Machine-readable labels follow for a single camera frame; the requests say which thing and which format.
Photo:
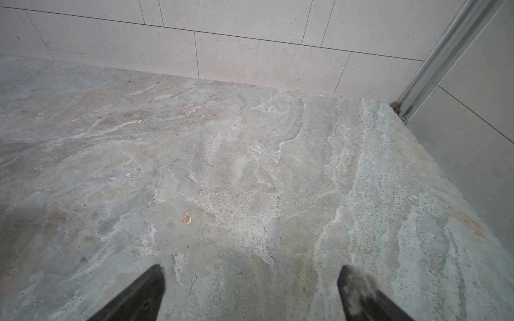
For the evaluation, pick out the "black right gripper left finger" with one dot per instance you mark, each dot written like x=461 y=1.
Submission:
x=141 y=300

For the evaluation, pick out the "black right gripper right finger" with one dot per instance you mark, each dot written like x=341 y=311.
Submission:
x=362 y=299

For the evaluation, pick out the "aluminium right corner post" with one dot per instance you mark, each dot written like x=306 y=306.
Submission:
x=465 y=28

